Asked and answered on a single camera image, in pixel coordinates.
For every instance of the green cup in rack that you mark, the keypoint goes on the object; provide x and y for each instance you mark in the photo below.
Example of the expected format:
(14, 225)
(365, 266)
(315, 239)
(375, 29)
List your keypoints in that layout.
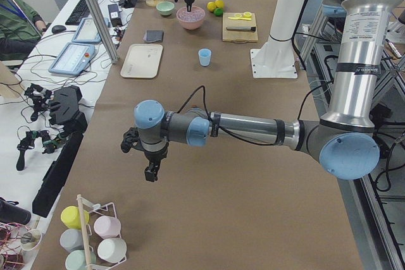
(76, 260)

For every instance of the light blue cup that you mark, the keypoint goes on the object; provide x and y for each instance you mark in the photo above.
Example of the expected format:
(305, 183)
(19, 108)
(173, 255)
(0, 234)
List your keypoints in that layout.
(204, 56)

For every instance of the far teach pendant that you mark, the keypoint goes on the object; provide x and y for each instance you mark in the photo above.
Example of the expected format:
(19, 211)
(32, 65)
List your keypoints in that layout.
(87, 32)

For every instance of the grey folded cloth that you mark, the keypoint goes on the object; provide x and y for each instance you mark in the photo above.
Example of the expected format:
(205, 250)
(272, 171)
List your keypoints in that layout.
(152, 36)

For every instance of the black long box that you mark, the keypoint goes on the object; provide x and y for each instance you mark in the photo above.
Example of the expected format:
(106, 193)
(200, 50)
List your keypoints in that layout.
(56, 176)

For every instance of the wooden cutting board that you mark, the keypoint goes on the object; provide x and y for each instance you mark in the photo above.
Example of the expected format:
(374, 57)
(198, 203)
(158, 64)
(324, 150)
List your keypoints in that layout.
(230, 36)

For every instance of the grey cup in rack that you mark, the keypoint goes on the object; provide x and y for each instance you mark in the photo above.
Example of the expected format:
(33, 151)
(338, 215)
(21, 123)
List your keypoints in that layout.
(71, 240)

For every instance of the black keyboard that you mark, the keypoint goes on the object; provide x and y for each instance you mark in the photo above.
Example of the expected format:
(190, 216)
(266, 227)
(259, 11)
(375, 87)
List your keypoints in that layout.
(80, 11)

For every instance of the white wire cup rack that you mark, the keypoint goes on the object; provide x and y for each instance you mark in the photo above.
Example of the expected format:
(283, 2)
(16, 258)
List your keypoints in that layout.
(92, 212)

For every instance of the lemon half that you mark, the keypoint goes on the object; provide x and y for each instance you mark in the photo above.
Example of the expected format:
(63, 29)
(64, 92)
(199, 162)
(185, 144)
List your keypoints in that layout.
(247, 14)

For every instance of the black gripper part on desk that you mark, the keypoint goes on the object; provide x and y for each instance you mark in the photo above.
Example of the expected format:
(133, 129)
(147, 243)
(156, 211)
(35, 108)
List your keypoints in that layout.
(64, 110)

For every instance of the pink cup in rack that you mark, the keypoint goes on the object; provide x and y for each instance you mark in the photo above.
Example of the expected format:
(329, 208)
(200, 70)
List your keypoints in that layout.
(107, 227)

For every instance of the upper yellow lemon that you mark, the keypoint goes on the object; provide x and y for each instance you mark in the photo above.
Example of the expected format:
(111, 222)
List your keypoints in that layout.
(211, 6)

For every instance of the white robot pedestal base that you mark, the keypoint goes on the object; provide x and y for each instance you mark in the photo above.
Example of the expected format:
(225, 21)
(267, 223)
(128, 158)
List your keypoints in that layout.
(275, 59)

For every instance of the wooden rack handle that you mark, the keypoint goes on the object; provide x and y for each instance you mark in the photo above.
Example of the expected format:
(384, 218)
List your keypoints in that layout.
(83, 223)

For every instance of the steel muddler black tip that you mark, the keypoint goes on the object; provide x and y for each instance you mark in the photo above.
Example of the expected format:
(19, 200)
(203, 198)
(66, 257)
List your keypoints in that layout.
(241, 29)

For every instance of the cream rabbit tray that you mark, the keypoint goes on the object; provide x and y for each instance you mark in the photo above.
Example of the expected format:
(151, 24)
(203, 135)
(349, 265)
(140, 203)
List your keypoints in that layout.
(142, 61)

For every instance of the white cup in rack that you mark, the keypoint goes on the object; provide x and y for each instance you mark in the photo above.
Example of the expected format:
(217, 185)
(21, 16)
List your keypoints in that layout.
(112, 250)

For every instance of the pink bowl of ice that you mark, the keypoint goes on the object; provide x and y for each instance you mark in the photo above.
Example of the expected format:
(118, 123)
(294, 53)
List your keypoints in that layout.
(191, 20)

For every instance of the black computer mouse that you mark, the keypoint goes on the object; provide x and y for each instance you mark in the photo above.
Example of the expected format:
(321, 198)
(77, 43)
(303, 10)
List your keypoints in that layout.
(58, 29)

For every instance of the near teach pendant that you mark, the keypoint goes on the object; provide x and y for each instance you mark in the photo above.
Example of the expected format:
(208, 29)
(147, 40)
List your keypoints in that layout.
(73, 59)

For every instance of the yellow plastic knife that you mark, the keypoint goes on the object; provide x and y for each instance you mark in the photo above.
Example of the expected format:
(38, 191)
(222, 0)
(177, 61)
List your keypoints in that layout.
(239, 18)

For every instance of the lower yellow lemon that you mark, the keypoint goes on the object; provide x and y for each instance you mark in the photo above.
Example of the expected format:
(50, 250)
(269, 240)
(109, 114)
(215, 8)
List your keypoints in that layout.
(219, 4)

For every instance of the green lime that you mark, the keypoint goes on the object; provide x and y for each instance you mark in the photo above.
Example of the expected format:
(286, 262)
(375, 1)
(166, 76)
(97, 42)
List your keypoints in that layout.
(218, 12)

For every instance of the yellow cup in rack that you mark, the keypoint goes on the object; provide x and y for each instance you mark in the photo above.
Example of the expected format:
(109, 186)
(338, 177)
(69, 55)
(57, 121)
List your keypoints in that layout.
(70, 217)

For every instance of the aluminium frame post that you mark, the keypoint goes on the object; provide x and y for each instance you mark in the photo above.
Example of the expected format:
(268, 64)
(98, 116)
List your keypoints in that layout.
(102, 29)

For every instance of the green bowl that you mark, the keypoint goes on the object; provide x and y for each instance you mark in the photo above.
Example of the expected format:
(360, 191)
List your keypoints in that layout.
(165, 8)

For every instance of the yellow lemon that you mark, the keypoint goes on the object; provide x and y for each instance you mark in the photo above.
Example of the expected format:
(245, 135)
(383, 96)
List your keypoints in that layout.
(211, 6)
(219, 4)

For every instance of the teach pendant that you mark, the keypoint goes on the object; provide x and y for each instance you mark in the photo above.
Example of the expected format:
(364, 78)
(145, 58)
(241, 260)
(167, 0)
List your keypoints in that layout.
(87, 32)
(73, 59)

